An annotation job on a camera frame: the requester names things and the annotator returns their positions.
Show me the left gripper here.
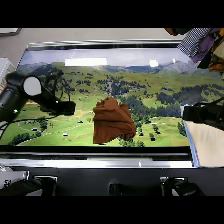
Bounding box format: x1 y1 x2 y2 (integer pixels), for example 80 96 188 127
58 100 77 117

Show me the brown garment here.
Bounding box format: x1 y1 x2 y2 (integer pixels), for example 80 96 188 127
92 96 137 145

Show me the black white checked garment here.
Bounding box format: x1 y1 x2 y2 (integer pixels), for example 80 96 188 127
176 27 212 58

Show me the cream garment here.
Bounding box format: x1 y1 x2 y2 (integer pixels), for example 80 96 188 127
183 119 224 168

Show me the purple garment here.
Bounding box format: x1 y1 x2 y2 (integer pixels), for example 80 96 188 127
191 29 224 65

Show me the black cable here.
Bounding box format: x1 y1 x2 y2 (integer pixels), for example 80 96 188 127
45 70 72 103

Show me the silver frame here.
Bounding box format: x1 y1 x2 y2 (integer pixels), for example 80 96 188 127
0 155 197 197

